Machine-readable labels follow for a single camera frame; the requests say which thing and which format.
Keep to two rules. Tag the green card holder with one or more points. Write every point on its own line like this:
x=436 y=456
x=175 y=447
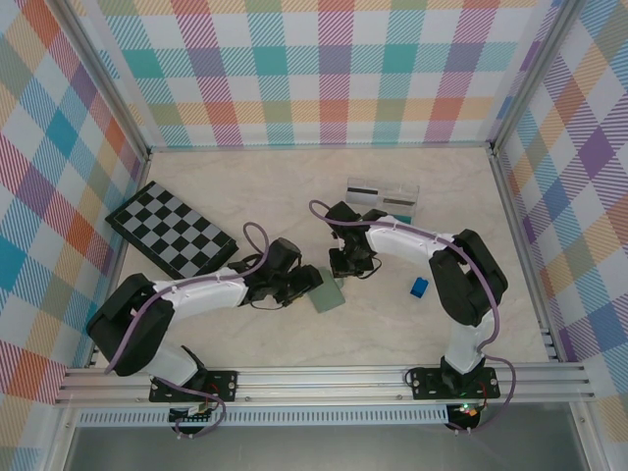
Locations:
x=328 y=297

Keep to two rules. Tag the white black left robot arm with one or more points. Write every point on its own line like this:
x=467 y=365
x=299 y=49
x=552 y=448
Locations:
x=122 y=333

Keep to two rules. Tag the white card with black stripe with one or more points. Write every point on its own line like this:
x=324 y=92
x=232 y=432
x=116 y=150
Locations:
x=362 y=197

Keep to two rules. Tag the teal card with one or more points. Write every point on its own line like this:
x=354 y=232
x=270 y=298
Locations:
x=406 y=219

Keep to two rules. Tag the pale card with dark stripe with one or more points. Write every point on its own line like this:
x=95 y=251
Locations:
x=398 y=200

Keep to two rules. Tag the clear acrylic box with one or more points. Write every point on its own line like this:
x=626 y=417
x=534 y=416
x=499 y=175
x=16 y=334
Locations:
x=382 y=182

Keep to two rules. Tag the blue toy block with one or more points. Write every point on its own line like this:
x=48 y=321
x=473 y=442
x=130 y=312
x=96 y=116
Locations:
x=418 y=288

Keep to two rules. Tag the black grey chessboard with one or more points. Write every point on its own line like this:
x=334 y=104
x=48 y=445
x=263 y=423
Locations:
x=162 y=216

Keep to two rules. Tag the small circuit board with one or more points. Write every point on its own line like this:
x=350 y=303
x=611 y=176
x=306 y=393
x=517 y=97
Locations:
x=466 y=409
x=196 y=413

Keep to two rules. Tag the wide aluminium mounting rail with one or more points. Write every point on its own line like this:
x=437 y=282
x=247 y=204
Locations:
x=319 y=382

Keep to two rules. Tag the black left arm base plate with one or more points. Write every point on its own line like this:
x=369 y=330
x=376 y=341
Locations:
x=223 y=385

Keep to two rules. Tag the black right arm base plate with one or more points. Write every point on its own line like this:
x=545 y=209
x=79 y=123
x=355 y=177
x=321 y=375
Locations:
x=422 y=382

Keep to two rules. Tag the aluminium frame rail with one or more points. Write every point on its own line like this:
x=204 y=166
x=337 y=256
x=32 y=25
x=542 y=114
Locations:
x=523 y=245
x=140 y=172

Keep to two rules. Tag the aluminium frame post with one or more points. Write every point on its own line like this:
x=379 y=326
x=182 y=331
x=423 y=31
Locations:
x=535 y=73
x=109 y=83

